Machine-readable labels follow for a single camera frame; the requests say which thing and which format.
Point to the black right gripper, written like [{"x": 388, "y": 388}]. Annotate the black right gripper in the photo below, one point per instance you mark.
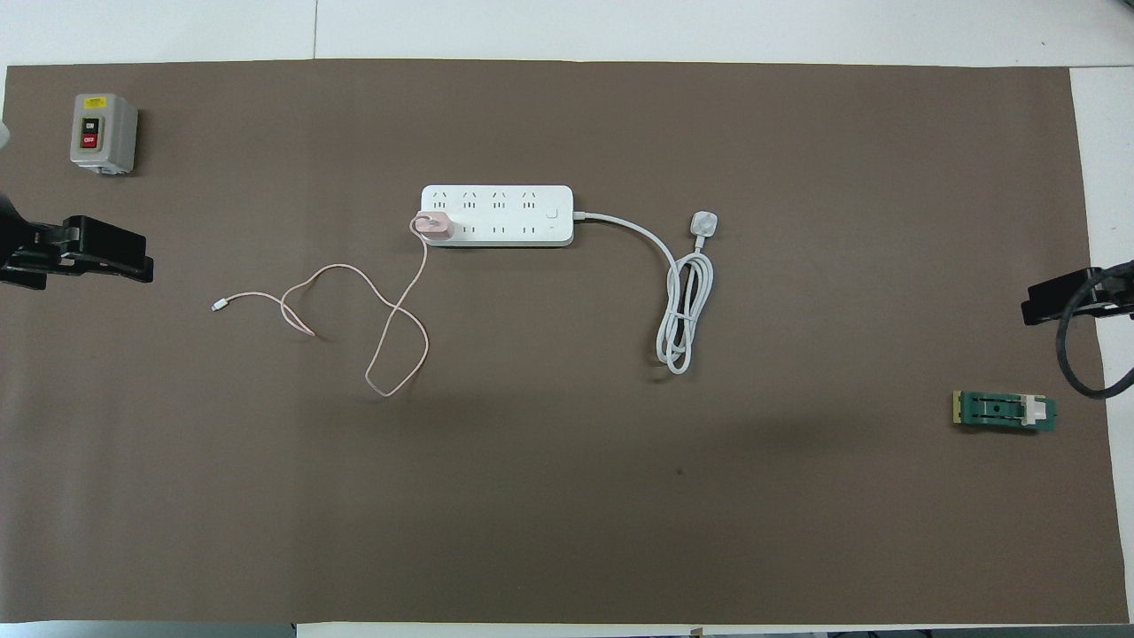
[{"x": 1121, "y": 288}]

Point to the brown table mat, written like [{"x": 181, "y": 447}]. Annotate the brown table mat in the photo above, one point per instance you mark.
[{"x": 567, "y": 532}]

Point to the green knife switch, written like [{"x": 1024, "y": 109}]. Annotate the green knife switch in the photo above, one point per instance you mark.
[{"x": 997, "y": 412}]

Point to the pink charger adapter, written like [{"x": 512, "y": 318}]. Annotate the pink charger adapter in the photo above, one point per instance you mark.
[{"x": 434, "y": 226}]

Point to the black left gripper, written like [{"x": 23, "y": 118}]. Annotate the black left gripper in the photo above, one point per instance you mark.
[{"x": 22, "y": 248}]

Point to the grey on-off switch box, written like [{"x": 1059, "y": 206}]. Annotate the grey on-off switch box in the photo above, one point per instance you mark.
[{"x": 102, "y": 133}]

